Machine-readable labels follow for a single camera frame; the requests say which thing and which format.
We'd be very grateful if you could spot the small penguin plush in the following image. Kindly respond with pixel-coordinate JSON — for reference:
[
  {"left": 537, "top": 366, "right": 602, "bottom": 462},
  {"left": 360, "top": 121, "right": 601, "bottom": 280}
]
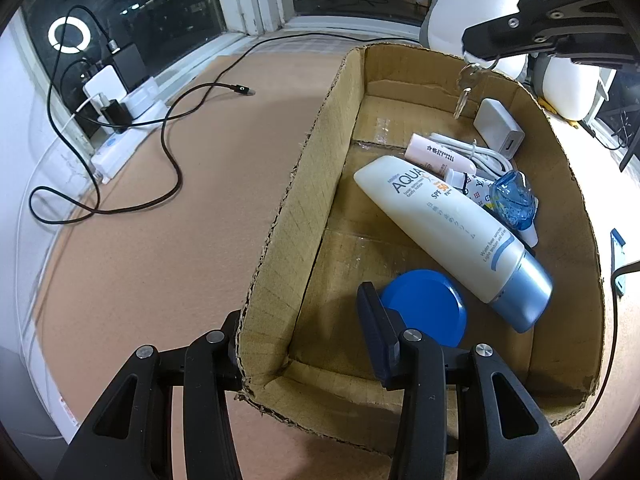
[{"left": 537, "top": 55, "right": 608, "bottom": 122}]

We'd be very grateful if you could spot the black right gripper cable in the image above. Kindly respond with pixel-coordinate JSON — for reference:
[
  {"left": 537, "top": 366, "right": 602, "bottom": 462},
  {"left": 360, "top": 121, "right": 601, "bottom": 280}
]
[{"left": 562, "top": 259, "right": 640, "bottom": 443}]

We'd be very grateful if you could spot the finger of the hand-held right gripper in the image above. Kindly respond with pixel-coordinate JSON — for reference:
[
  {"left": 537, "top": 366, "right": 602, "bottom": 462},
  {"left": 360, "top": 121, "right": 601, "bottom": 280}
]
[
  {"left": 550, "top": 32, "right": 640, "bottom": 70},
  {"left": 461, "top": 2, "right": 623, "bottom": 58}
]

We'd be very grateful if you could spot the white and blue sunscreen tube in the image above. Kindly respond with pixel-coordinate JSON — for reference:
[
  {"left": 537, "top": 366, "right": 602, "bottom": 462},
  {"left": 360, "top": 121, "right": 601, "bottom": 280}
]
[{"left": 353, "top": 155, "right": 554, "bottom": 334}]

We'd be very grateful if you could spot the black ring light cable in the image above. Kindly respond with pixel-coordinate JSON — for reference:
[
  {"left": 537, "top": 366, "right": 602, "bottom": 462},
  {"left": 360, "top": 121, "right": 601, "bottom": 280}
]
[{"left": 130, "top": 32, "right": 423, "bottom": 123}]

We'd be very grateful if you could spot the white charging cable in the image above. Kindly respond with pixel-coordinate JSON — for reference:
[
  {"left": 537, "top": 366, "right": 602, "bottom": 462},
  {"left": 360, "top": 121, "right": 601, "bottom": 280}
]
[{"left": 62, "top": 92, "right": 108, "bottom": 136}]

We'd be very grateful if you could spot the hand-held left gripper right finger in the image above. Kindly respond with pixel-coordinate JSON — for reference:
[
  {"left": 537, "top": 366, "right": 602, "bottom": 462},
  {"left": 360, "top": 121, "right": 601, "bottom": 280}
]
[{"left": 356, "top": 282, "right": 576, "bottom": 480}]

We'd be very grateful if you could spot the large penguin plush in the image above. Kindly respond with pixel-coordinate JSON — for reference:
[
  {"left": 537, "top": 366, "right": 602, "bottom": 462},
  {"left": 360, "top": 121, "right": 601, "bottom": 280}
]
[{"left": 414, "top": 0, "right": 532, "bottom": 80}]

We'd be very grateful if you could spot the white charger adapter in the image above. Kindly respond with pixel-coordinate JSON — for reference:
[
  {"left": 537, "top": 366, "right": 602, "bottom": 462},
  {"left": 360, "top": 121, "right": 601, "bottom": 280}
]
[{"left": 472, "top": 98, "right": 526, "bottom": 160}]

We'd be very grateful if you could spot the clear blue bottle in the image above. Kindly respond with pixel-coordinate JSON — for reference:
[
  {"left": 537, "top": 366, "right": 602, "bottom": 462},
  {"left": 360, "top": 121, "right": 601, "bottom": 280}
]
[{"left": 489, "top": 170, "right": 541, "bottom": 247}]

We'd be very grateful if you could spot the blue round container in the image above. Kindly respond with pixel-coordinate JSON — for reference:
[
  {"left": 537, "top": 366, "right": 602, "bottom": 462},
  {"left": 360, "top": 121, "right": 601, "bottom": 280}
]
[{"left": 380, "top": 269, "right": 469, "bottom": 348}]

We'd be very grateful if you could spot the black charger block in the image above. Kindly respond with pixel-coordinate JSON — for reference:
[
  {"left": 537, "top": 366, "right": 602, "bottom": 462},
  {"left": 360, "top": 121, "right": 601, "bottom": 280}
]
[{"left": 107, "top": 42, "right": 151, "bottom": 92}]

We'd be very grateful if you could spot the key ring with keys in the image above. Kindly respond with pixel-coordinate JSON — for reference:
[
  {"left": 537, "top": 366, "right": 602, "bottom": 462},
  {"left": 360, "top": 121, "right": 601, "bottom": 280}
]
[{"left": 452, "top": 55, "right": 501, "bottom": 120}]

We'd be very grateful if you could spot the white charger block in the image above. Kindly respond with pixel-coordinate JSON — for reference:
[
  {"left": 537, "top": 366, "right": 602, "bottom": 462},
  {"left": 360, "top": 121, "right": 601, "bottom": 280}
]
[{"left": 82, "top": 67, "right": 126, "bottom": 106}]

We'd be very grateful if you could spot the pink tube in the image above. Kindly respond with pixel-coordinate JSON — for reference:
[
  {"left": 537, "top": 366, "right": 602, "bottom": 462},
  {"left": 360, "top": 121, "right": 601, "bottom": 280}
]
[{"left": 404, "top": 132, "right": 476, "bottom": 186}]

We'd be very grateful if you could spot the black charging cable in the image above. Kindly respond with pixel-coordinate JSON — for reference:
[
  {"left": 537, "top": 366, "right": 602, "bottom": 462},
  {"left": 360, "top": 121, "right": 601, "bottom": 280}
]
[{"left": 29, "top": 6, "right": 256, "bottom": 223}]

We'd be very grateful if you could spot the small black plug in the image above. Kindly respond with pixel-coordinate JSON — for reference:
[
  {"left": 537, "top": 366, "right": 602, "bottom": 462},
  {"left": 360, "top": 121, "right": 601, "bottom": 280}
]
[{"left": 97, "top": 100, "right": 132, "bottom": 128}]

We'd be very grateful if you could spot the blue plastic gadget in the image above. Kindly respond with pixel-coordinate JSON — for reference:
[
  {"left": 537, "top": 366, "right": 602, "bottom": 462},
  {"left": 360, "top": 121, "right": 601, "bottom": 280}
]
[{"left": 610, "top": 228, "right": 628, "bottom": 297}]

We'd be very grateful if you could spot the cardboard box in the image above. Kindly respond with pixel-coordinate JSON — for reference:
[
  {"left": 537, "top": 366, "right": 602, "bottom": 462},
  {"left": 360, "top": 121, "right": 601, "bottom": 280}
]
[{"left": 235, "top": 42, "right": 606, "bottom": 456}]

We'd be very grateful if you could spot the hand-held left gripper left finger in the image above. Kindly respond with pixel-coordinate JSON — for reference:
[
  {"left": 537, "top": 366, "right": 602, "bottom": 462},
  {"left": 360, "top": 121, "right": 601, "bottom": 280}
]
[{"left": 52, "top": 311, "right": 246, "bottom": 480}]

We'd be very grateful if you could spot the patterned lighter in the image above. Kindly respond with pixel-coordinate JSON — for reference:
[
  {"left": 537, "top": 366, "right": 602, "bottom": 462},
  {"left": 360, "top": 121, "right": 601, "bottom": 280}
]
[{"left": 457, "top": 172, "right": 501, "bottom": 211}]

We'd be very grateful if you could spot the white power strip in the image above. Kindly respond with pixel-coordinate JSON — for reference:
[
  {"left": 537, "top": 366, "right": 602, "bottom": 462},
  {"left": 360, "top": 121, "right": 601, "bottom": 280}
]
[{"left": 90, "top": 100, "right": 168, "bottom": 185}]

